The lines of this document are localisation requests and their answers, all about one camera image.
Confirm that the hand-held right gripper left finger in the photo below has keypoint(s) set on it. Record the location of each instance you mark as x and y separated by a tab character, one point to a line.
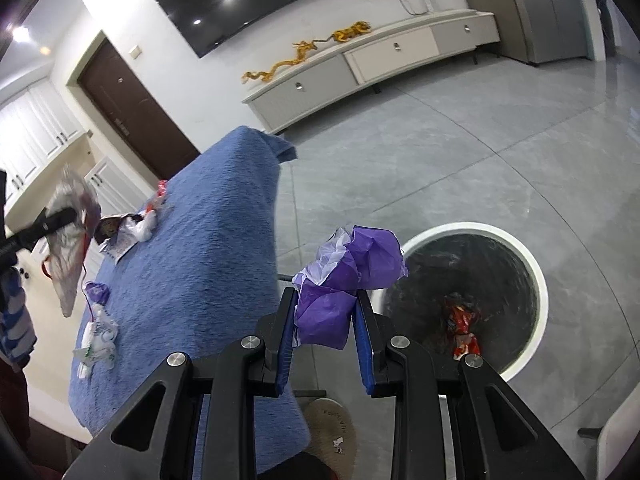
285	340

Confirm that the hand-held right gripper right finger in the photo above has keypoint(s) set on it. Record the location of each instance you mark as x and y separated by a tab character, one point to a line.
362	345

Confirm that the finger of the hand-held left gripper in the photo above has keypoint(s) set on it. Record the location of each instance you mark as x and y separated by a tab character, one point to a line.
50	221

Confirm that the clear plastic bag red print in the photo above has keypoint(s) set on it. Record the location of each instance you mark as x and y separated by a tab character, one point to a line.
67	260

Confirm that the red white snack packet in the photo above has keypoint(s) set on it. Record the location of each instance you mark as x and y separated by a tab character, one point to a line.
117	247

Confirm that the small purple wrapper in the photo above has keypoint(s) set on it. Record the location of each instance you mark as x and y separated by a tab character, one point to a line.
96	292

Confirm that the white plastic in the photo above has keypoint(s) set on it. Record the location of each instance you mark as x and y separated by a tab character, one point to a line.
137	230

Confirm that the purple plastic bag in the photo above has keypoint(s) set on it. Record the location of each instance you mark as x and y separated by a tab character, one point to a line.
370	255

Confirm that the red snack wrapper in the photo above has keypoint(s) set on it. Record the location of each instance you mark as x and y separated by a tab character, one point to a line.
460	320

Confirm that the red clear plastic wrapper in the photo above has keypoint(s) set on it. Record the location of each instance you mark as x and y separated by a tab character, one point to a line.
161	191

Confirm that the white green plastic bag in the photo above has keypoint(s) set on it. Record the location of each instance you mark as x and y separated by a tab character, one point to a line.
100	335

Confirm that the white round trash bin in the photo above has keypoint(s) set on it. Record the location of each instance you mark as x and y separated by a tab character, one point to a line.
480	270

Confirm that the person's left forearm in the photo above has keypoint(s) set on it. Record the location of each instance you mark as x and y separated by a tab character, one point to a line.
15	320

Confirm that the white lower cabinets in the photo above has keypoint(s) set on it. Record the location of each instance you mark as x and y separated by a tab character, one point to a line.
115	185

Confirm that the white cabinets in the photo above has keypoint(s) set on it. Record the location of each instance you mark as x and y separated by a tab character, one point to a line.
35	130
115	185

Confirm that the beige slipper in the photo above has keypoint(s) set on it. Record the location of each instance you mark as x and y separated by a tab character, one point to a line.
325	420

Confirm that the white upper cabinets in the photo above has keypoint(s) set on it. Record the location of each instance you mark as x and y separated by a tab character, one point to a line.
35	130

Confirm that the blue blanket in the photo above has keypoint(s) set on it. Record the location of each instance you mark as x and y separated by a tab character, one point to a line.
210	260

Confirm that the brown door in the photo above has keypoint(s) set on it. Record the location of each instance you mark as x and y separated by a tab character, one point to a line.
135	110

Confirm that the golden dragon figurine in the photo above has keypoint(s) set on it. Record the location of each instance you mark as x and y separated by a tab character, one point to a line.
270	71
307	47

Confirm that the white chair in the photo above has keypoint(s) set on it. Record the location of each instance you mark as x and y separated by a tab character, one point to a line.
620	440

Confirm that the white TV cabinet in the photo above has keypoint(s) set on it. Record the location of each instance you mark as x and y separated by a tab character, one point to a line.
390	55

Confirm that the golden tiger figurine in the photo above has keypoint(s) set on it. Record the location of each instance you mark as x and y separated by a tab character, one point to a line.
352	31

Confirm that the grey refrigerator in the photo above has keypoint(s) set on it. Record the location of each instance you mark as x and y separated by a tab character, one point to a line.
545	10

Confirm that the wall light switch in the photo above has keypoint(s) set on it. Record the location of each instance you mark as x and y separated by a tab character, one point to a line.
135	51

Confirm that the black wall television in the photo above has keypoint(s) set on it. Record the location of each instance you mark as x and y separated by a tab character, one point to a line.
260	0

